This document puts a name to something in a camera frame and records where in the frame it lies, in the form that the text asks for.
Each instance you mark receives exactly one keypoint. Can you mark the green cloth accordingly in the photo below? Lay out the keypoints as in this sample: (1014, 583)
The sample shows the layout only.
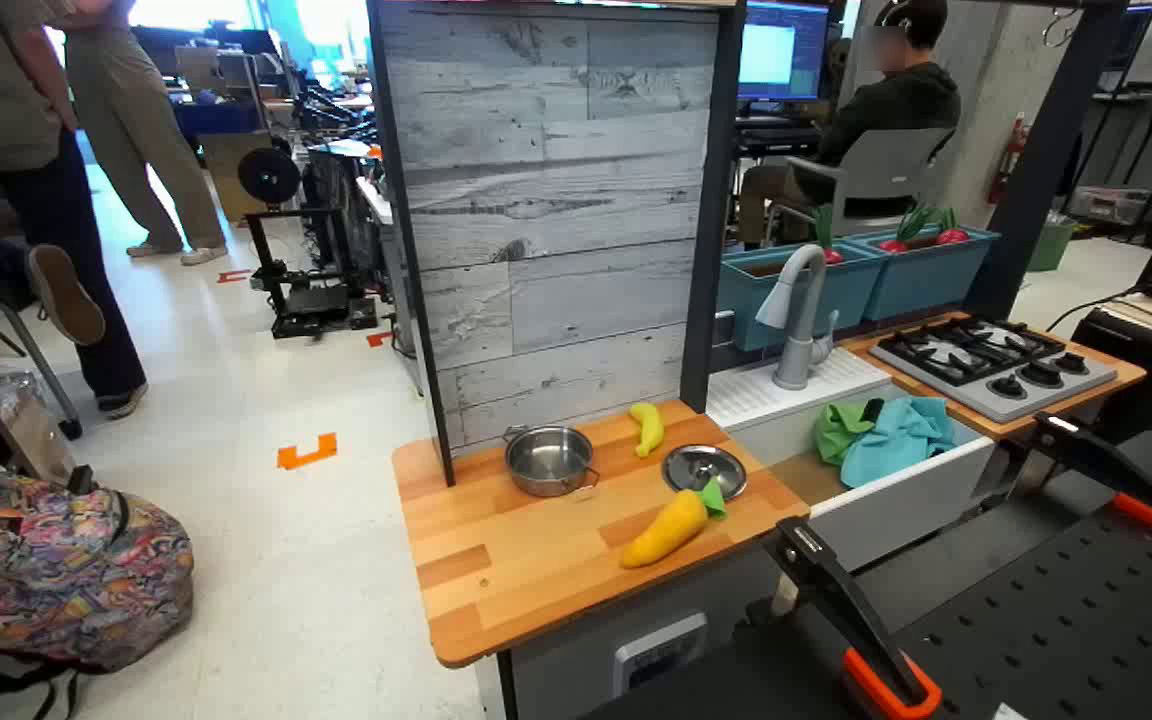
(837, 429)

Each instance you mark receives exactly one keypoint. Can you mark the black machine frame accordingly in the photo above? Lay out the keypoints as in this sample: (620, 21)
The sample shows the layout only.
(316, 284)

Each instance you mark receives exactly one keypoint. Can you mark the colorful patterned backpack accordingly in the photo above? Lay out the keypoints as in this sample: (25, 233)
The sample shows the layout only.
(48, 575)

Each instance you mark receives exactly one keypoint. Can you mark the whitewashed wood back panel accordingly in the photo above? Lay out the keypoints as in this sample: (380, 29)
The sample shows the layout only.
(551, 213)

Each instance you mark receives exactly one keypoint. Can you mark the red radish toy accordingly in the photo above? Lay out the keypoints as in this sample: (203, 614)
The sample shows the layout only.
(926, 225)
(827, 237)

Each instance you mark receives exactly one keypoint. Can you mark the silver pot lid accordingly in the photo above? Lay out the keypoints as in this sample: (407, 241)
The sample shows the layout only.
(705, 469)

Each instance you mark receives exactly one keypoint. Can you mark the teal cloth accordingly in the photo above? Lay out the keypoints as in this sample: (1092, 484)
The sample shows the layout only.
(899, 440)

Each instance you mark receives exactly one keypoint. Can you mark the computer monitor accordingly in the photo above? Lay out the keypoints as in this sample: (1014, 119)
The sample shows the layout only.
(781, 55)

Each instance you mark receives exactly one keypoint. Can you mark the white power strip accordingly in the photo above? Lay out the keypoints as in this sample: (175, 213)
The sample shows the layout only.
(660, 654)

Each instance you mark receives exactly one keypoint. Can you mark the seated person with headphones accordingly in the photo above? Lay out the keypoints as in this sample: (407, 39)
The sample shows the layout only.
(899, 102)

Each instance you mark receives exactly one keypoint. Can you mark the green bin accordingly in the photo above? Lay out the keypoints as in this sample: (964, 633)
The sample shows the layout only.
(1051, 246)

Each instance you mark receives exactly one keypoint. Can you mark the gray plastic chair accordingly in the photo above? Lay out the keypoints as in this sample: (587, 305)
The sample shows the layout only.
(889, 166)

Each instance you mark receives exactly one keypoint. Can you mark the black diagonal frame post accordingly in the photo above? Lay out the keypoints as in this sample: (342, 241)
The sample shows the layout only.
(1040, 160)

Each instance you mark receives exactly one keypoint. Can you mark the yellow banana plush toy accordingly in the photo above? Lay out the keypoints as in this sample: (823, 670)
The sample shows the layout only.
(649, 426)

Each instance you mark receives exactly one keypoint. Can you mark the white toy sink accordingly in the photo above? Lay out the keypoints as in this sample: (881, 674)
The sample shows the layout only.
(900, 503)

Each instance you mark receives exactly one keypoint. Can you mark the red fire extinguisher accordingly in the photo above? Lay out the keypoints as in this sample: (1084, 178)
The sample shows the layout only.
(1009, 160)

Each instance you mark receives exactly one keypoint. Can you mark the gray toy faucet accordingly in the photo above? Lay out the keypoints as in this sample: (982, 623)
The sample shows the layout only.
(806, 351)

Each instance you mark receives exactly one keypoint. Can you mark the silver pot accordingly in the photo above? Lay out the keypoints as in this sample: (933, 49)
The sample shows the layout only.
(551, 463)

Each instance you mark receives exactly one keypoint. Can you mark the person in khaki trousers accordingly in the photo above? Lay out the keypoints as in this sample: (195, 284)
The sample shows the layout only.
(136, 123)

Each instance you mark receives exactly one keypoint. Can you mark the person in dark trousers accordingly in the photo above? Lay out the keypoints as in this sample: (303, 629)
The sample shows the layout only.
(17, 123)

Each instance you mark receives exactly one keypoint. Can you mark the teal planter box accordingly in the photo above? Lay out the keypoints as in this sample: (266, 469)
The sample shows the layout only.
(930, 276)
(857, 299)

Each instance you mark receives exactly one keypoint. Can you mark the gray toy stove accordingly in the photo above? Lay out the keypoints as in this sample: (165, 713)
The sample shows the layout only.
(988, 366)

